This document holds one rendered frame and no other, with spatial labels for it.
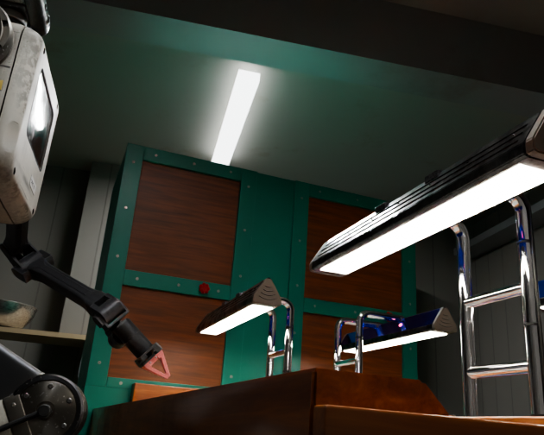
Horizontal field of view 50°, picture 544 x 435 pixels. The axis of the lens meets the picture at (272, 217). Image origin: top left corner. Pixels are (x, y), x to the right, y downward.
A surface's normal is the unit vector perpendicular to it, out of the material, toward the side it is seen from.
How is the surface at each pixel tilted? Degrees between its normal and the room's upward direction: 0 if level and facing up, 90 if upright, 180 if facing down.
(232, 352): 90
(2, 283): 90
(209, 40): 180
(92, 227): 90
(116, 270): 90
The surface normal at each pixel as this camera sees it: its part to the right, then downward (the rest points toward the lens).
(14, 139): 0.79, -0.17
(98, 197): 0.22, -0.33
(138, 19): -0.07, 0.94
